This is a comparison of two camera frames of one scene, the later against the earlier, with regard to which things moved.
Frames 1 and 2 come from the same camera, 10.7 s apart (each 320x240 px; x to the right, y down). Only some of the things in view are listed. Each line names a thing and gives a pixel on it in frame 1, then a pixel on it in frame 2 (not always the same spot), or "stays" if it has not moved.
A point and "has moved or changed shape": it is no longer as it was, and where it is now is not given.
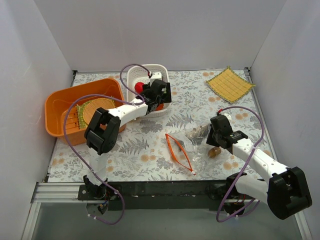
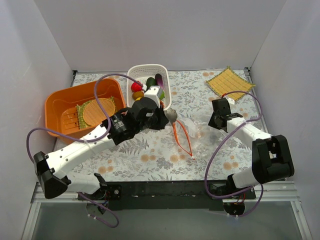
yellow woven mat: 230,85 stays
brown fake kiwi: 213,151 → 138,94
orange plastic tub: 56,100 stays
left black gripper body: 164,92 → 161,119
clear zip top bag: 190,148 has moved or changed shape
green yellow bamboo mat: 80,108 stays
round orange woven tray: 91,107 stays
